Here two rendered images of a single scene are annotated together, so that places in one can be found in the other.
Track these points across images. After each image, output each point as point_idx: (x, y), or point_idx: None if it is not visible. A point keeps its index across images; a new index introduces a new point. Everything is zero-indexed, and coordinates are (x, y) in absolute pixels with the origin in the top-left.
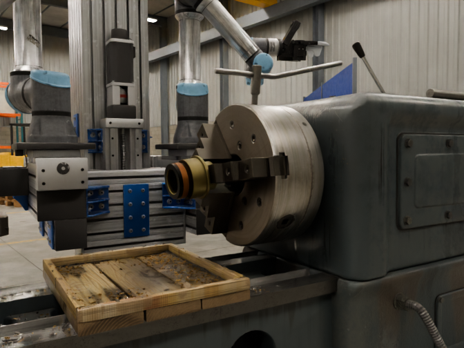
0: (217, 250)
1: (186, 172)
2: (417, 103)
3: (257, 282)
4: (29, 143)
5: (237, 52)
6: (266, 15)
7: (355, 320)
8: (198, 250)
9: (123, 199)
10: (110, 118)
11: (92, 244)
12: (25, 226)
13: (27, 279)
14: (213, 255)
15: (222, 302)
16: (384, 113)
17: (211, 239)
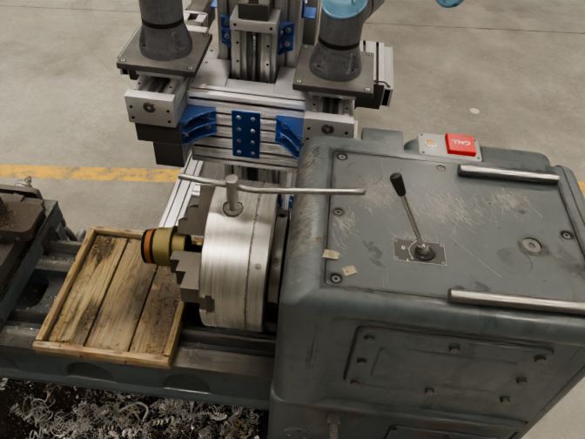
0: (536, 34)
1: (151, 252)
2: (393, 314)
3: (216, 337)
4: (127, 64)
5: None
6: None
7: (275, 408)
8: (510, 27)
9: (231, 123)
10: (234, 19)
11: (202, 153)
12: None
13: None
14: (521, 43)
15: (144, 365)
16: (323, 316)
17: (548, 7)
